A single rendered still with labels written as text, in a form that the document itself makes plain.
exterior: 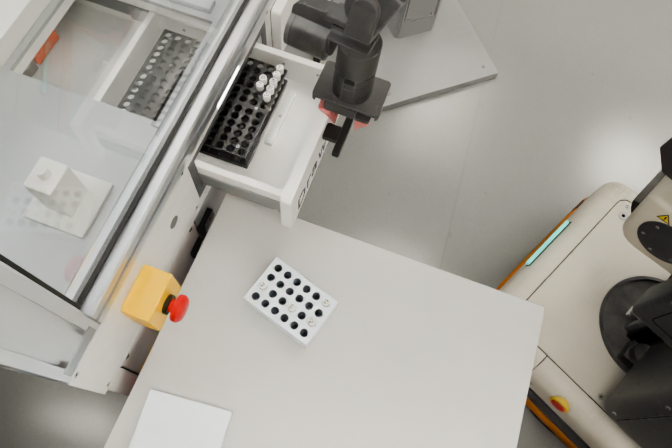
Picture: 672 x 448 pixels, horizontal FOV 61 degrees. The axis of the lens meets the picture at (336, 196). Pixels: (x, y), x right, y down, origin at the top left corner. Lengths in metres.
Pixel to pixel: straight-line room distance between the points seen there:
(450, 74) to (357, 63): 1.38
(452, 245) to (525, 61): 0.79
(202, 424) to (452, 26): 1.71
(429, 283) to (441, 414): 0.21
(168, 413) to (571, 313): 1.04
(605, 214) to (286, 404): 1.11
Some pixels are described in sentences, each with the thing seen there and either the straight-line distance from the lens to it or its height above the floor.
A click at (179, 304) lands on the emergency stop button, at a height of 0.89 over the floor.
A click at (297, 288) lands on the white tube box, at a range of 0.92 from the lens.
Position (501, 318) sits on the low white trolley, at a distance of 1.01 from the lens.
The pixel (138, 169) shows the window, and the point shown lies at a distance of 0.76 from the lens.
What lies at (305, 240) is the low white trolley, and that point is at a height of 0.76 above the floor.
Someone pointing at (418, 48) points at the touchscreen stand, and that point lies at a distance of 2.14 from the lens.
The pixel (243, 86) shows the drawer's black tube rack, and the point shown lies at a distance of 0.96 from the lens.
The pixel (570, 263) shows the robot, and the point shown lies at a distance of 1.64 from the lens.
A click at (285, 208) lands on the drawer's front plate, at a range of 0.85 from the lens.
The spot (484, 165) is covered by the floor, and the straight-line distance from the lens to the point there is 1.99.
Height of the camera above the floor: 1.69
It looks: 66 degrees down
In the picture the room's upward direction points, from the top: 9 degrees clockwise
